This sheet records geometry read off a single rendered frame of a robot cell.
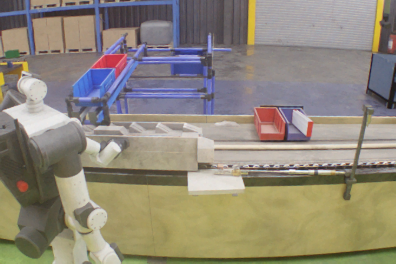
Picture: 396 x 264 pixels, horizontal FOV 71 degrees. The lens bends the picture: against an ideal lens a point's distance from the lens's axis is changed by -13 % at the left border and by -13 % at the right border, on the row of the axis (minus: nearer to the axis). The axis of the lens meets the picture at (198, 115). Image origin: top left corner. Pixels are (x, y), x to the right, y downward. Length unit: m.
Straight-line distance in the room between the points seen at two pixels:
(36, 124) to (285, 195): 1.47
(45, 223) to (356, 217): 1.86
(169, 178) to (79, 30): 9.85
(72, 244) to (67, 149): 0.56
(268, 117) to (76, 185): 1.89
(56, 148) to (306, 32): 11.96
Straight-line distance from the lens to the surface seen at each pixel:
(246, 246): 2.19
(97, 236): 1.12
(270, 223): 2.07
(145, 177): 1.86
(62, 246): 1.40
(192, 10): 11.96
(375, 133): 2.77
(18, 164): 1.04
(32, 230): 1.18
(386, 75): 6.23
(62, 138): 0.89
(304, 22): 12.44
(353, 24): 13.23
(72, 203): 0.99
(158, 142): 1.76
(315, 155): 2.20
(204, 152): 1.72
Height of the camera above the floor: 1.75
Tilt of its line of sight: 21 degrees down
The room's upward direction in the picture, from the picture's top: straight up
